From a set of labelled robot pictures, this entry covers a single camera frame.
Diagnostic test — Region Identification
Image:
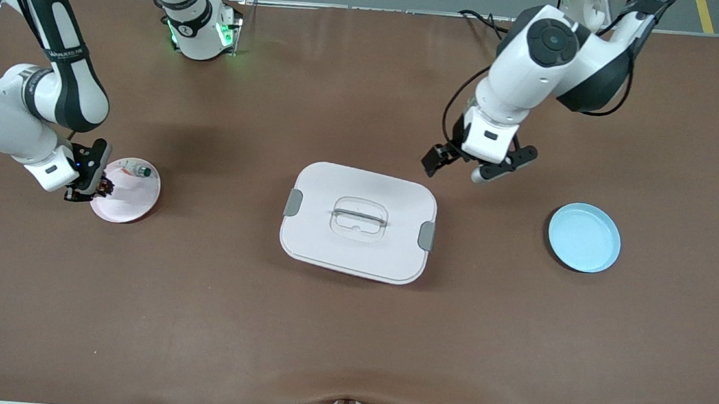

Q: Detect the black left base cable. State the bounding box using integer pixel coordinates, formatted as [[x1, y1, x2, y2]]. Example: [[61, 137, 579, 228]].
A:
[[457, 8, 513, 37]]

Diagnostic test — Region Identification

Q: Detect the grey container latch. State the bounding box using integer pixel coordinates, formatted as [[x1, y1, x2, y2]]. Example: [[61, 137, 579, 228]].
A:
[[417, 220, 437, 252], [283, 188, 304, 219]]

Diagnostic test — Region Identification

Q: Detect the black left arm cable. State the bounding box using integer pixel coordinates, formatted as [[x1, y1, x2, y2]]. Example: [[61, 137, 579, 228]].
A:
[[440, 60, 509, 150]]

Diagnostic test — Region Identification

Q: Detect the light blue round plate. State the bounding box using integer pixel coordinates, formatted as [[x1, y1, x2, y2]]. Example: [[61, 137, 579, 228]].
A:
[[545, 200, 624, 276]]

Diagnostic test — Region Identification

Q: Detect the pink round plate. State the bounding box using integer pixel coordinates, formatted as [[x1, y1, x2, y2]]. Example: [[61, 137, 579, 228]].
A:
[[88, 154, 164, 227]]

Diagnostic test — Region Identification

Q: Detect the silver table edge rail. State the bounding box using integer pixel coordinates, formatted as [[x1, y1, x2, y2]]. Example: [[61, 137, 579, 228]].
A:
[[168, 0, 719, 49]]

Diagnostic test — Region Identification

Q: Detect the white lidded container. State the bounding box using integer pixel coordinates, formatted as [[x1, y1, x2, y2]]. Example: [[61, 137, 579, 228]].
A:
[[276, 158, 442, 289]]

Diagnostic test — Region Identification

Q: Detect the green button switch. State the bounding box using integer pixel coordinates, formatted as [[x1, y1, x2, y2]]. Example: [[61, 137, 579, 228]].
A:
[[118, 158, 154, 179]]

